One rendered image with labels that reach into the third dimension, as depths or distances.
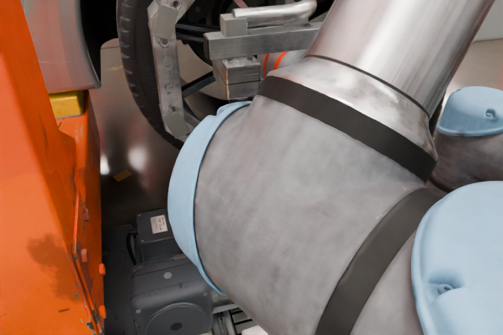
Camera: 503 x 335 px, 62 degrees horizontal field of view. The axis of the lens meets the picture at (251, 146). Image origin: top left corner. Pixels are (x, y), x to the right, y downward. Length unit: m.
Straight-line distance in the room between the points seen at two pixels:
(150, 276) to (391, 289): 0.86
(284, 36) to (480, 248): 0.48
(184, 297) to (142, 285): 0.10
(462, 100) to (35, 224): 0.51
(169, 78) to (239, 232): 0.60
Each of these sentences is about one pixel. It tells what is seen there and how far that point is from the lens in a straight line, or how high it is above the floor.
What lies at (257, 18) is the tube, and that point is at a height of 1.00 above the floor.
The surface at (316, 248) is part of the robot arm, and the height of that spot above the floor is 1.02.
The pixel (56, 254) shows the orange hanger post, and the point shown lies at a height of 0.75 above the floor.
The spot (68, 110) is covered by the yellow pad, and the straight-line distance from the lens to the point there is 1.08.
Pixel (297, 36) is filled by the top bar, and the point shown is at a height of 0.97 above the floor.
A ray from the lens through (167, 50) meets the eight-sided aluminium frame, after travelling 0.78.
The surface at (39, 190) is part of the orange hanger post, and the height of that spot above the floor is 0.86.
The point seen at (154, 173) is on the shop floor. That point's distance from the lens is 1.99.
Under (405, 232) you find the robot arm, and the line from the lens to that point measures 0.20.
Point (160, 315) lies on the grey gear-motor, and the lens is 0.98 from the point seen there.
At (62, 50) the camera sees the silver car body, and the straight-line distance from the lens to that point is 1.01.
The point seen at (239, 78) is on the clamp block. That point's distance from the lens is 0.58.
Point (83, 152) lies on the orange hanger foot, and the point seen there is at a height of 0.68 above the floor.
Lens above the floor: 1.17
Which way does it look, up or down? 33 degrees down
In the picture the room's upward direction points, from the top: straight up
